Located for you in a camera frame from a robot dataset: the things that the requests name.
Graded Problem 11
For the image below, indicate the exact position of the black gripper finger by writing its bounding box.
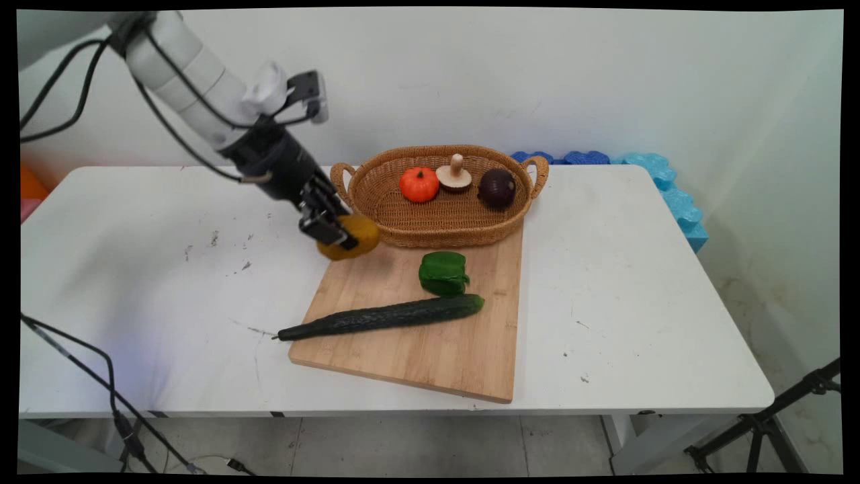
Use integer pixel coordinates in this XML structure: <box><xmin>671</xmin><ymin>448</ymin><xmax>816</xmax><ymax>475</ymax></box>
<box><xmin>308</xmin><ymin>173</ymin><xmax>352</xmax><ymax>219</ymax></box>
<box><xmin>298</xmin><ymin>188</ymin><xmax>359</xmax><ymax>251</ymax></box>

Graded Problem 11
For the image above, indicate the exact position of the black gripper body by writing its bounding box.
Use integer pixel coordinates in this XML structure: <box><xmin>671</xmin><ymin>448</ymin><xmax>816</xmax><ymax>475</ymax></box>
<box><xmin>220</xmin><ymin>125</ymin><xmax>331</xmax><ymax>206</ymax></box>

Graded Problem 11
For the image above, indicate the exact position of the brown yellow toy potato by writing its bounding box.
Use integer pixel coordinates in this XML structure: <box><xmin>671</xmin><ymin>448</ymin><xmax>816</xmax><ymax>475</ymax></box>
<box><xmin>316</xmin><ymin>214</ymin><xmax>381</xmax><ymax>261</ymax></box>

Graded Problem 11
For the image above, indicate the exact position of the orange toy pumpkin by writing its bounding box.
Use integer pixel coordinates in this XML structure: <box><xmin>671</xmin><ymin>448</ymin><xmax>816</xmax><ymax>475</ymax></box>
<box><xmin>399</xmin><ymin>167</ymin><xmax>441</xmax><ymax>204</ymax></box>

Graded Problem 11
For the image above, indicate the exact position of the dark green toy cucumber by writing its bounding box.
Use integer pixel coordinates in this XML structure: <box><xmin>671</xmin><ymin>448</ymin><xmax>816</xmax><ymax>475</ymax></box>
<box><xmin>272</xmin><ymin>294</ymin><xmax>486</xmax><ymax>342</ymax></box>

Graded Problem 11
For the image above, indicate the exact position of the woven wicker basket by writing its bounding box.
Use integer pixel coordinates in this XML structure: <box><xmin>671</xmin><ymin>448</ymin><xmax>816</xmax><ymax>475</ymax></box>
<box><xmin>330</xmin><ymin>145</ymin><xmax>550</xmax><ymax>249</ymax></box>

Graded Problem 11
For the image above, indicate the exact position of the beige toy mushroom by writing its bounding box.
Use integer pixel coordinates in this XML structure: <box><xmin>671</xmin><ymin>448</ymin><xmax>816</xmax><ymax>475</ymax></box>
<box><xmin>435</xmin><ymin>153</ymin><xmax>474</xmax><ymax>194</ymax></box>

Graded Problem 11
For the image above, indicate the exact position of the green toy bell pepper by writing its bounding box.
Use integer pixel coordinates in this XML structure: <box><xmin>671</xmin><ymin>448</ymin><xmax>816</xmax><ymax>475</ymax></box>
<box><xmin>418</xmin><ymin>251</ymin><xmax>471</xmax><ymax>298</ymax></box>

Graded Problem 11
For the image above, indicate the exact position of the wooden cutting board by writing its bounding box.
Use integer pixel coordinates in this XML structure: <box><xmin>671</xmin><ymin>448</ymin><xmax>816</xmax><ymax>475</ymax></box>
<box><xmin>288</xmin><ymin>215</ymin><xmax>525</xmax><ymax>405</ymax></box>

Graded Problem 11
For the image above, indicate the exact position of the dark purple toy onion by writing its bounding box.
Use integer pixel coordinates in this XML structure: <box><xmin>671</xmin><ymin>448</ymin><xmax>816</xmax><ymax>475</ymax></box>
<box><xmin>477</xmin><ymin>168</ymin><xmax>517</xmax><ymax>210</ymax></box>

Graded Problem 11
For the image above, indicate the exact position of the orange object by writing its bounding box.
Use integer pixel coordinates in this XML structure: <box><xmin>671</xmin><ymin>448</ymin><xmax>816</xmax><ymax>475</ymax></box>
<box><xmin>20</xmin><ymin>164</ymin><xmax>52</xmax><ymax>202</ymax></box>

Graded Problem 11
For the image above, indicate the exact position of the light blue foam mat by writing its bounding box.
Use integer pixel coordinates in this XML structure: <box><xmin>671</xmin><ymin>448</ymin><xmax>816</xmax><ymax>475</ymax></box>
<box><xmin>610</xmin><ymin>152</ymin><xmax>709</xmax><ymax>254</ymax></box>

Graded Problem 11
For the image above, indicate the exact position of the white table leg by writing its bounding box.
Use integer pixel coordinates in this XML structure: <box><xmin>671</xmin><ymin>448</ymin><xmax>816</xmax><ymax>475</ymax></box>
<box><xmin>19</xmin><ymin>417</ymin><xmax>146</xmax><ymax>474</ymax></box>
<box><xmin>600</xmin><ymin>413</ymin><xmax>716</xmax><ymax>476</ymax></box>

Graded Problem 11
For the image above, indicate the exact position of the black tripod stand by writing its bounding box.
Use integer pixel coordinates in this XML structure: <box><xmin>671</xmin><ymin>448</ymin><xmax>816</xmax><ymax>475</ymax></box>
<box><xmin>683</xmin><ymin>358</ymin><xmax>842</xmax><ymax>475</ymax></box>

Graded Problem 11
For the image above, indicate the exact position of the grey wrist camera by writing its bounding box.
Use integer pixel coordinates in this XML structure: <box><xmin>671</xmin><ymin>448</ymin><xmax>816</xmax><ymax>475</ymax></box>
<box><xmin>288</xmin><ymin>70</ymin><xmax>331</xmax><ymax>126</ymax></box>

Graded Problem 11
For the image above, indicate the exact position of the white cable with plug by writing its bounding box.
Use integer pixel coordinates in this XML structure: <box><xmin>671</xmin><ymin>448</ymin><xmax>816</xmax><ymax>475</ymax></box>
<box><xmin>181</xmin><ymin>454</ymin><xmax>257</xmax><ymax>476</ymax></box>

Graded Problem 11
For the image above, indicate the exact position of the black floor cable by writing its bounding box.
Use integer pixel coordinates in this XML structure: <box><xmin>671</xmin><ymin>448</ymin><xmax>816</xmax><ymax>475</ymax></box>
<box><xmin>19</xmin><ymin>313</ymin><xmax>206</xmax><ymax>475</ymax></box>

